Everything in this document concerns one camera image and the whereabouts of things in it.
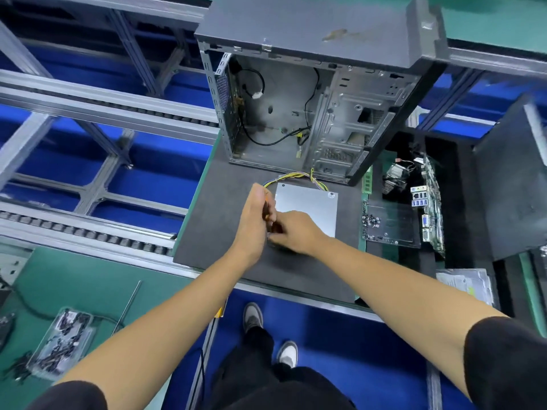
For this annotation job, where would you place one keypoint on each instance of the clear plastic screw box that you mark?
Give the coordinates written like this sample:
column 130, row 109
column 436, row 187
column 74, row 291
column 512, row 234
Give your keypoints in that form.
column 60, row 341

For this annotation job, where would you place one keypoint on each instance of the person's black shirt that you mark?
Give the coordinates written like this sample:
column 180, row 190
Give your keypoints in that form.
column 504, row 363

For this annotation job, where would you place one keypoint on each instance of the person's right shoe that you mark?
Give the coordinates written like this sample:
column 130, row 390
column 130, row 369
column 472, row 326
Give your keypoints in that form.
column 286, row 354

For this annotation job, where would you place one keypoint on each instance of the person's shoe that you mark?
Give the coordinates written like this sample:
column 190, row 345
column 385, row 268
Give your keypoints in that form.
column 252, row 316
column 286, row 354

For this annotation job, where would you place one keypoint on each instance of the person's right forearm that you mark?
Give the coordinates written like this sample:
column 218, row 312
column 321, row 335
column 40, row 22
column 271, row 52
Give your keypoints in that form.
column 410, row 303

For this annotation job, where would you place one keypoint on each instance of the processor cooler with fan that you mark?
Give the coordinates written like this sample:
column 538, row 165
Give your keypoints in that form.
column 397, row 177

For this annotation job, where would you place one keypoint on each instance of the person's right hand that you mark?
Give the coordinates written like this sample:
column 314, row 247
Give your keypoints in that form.
column 295, row 233

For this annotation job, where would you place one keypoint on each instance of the person's left forearm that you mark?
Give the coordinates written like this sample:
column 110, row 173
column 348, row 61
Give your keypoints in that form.
column 145, row 337

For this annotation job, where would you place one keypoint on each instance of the grey computer tower case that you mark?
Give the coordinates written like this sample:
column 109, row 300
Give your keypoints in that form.
column 316, row 34

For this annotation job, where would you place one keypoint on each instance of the aluminium conveyor frame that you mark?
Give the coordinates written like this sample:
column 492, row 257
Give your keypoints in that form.
column 94, row 106

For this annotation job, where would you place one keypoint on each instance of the green motherboard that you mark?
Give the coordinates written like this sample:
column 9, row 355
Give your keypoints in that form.
column 432, row 209

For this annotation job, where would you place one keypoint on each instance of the person's left hand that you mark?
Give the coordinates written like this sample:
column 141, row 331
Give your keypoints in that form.
column 252, row 226

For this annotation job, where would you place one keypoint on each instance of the power supply circuit board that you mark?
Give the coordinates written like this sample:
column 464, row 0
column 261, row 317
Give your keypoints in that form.
column 295, row 176

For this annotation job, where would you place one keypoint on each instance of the silver hard drive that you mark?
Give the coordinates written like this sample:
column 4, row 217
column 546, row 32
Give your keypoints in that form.
column 466, row 284

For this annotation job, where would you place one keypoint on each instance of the dark grey case side panel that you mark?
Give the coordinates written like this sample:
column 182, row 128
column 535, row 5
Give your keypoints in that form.
column 513, row 183

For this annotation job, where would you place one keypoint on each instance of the green memory stick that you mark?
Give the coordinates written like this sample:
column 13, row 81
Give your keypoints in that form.
column 367, row 179

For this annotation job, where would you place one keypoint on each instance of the black foam tray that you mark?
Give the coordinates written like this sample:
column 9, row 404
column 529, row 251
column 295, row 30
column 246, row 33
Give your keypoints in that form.
column 461, row 252

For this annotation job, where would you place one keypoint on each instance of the silver optical drive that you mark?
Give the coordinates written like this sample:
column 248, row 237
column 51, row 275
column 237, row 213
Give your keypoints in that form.
column 308, row 205

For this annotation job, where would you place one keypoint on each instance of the person's left shoe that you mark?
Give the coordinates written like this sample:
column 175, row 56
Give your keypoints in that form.
column 252, row 316

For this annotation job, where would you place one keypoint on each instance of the person's black trousers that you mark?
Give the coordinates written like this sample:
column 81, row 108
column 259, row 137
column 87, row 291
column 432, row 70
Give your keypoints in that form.
column 256, row 371

